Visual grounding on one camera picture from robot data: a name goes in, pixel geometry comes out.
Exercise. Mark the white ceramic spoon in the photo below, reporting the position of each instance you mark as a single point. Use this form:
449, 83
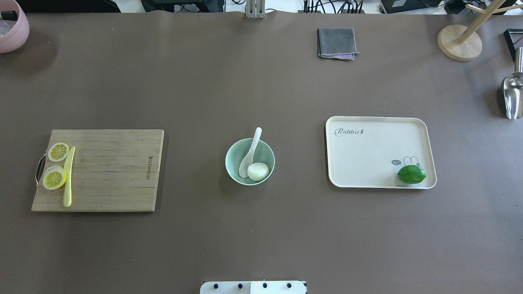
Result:
248, 159

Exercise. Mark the white steamed bun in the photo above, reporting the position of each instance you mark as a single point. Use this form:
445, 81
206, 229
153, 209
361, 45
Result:
258, 171

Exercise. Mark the light green ceramic bowl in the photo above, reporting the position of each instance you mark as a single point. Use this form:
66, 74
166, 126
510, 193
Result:
263, 154

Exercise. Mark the pink bowl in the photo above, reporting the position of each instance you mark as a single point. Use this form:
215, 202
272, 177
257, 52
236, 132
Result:
18, 34

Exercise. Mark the cream rabbit tray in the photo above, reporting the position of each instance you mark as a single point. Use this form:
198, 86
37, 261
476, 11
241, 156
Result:
368, 152

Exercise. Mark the grey folded cloth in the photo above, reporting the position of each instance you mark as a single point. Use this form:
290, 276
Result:
336, 43

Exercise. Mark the wooden cutting board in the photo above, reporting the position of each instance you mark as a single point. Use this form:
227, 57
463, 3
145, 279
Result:
113, 170

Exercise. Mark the green lime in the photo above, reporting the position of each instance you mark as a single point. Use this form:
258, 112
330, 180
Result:
412, 174

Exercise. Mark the yellow plastic knife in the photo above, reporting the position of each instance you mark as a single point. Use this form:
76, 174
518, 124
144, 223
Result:
67, 196

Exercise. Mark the single lemon slice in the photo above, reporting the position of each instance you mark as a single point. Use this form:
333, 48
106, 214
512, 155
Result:
58, 152

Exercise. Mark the lemon slice stack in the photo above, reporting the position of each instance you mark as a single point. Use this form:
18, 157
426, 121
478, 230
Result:
54, 177

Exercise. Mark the wooden mug tree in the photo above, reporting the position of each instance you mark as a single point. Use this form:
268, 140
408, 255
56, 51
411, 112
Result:
462, 43

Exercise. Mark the metal scoop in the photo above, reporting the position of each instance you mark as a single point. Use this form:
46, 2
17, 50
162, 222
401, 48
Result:
513, 88

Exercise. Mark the wine glass rack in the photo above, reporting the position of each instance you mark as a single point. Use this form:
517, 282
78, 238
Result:
512, 38

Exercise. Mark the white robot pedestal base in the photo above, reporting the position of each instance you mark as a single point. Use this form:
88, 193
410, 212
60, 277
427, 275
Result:
254, 287

